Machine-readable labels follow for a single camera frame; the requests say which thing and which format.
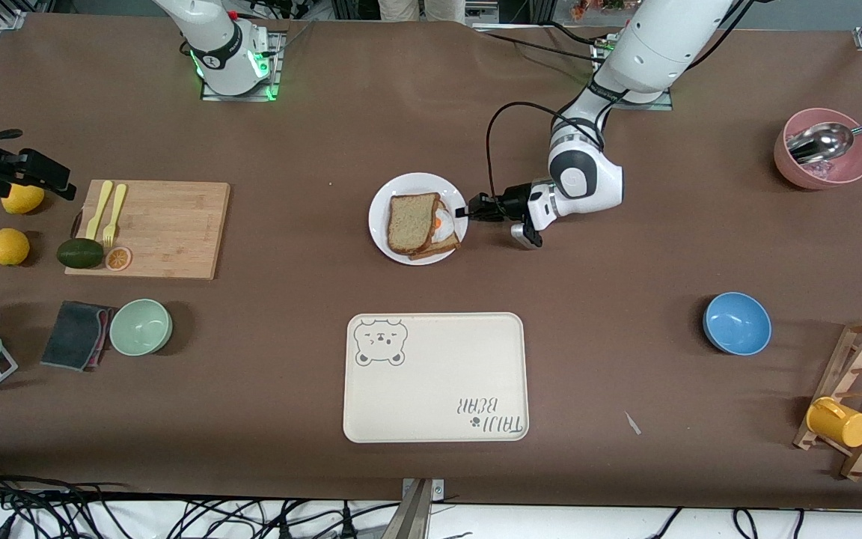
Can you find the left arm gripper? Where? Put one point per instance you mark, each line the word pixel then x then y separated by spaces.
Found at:
pixel 512 203

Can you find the plain brown bread slice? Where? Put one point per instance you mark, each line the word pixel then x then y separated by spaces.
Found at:
pixel 411 223

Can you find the white round plate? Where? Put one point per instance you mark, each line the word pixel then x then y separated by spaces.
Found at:
pixel 380 217

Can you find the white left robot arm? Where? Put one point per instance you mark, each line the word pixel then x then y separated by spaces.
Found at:
pixel 663 45

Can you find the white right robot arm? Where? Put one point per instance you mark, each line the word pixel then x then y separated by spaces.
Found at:
pixel 221 45

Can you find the yellow lemon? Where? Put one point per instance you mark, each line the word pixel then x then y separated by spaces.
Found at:
pixel 9 247
pixel 23 203

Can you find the fried egg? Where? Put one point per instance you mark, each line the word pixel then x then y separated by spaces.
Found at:
pixel 448 233

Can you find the bread slice under egg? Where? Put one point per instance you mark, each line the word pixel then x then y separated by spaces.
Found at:
pixel 442 250

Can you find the yellow plastic knife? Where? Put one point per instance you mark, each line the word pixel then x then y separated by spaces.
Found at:
pixel 99 206

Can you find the green avocado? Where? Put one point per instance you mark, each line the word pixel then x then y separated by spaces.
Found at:
pixel 80 254

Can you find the yellow plastic fork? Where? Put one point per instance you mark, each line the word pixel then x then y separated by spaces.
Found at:
pixel 117 206

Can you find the orange slice toy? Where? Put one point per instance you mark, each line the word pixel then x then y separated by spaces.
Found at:
pixel 118 259

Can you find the bamboo cutting board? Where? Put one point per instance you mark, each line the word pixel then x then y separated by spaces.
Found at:
pixel 176 224

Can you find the cream bear print tray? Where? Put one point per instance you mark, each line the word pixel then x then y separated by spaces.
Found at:
pixel 438 374

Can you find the grey pink folded cloth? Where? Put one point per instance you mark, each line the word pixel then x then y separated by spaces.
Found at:
pixel 72 337

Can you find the mint green bowl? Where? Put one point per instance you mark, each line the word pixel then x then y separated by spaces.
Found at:
pixel 141 327

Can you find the person in beige trousers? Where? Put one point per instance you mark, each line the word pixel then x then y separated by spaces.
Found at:
pixel 420 9

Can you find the white tape scrap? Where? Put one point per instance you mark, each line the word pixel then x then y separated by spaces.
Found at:
pixel 632 424

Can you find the blue bowl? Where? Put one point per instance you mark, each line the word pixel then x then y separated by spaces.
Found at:
pixel 736 323

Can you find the clear ice pieces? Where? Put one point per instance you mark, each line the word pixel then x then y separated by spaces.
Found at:
pixel 820 170

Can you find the metal scoop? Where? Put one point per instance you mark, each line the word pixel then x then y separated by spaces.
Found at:
pixel 824 142

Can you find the pink bowl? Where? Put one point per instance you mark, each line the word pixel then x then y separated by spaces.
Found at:
pixel 861 161

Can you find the wooden peg rack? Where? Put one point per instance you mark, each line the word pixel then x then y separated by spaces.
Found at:
pixel 842 352

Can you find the yellow mug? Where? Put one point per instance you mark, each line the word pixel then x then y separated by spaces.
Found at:
pixel 839 423

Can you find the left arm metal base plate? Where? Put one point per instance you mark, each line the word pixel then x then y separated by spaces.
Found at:
pixel 652 102

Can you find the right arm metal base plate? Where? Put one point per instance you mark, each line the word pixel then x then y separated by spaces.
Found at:
pixel 274 75

